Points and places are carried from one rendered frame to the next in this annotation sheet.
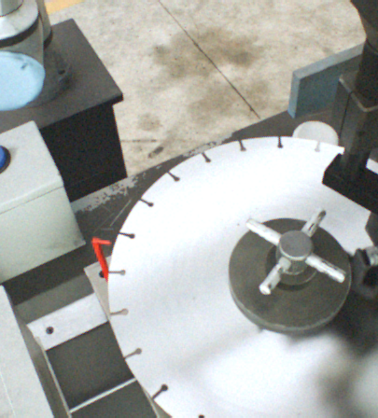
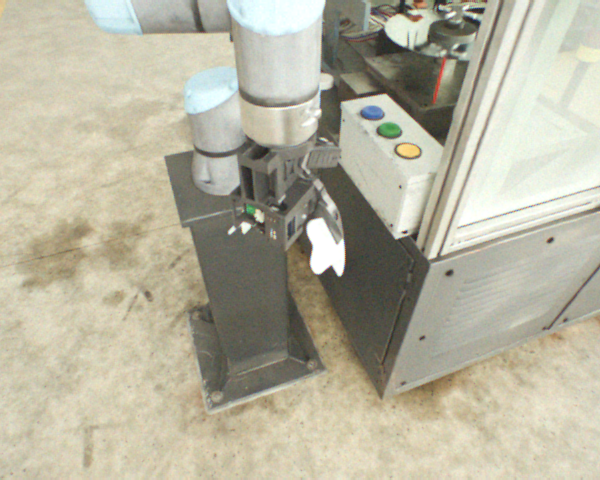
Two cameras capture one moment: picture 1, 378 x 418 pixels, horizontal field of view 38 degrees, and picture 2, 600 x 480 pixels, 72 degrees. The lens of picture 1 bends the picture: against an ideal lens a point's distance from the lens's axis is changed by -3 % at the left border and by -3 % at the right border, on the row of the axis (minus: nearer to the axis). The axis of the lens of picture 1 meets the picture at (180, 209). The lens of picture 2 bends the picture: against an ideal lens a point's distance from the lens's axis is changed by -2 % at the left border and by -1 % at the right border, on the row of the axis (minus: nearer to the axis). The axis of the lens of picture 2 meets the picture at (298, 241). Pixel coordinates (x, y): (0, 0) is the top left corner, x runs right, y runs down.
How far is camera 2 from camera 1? 1.15 m
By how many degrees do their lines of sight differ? 52
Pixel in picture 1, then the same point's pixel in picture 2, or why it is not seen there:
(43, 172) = (381, 98)
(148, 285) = (462, 52)
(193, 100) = (107, 266)
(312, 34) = (82, 189)
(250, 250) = (446, 31)
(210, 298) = (465, 43)
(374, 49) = not seen: outside the picture
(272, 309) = (470, 30)
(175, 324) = not seen: hidden behind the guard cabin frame
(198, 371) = not seen: hidden behind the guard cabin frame
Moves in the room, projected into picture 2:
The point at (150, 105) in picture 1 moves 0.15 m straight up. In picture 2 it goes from (95, 295) to (81, 271)
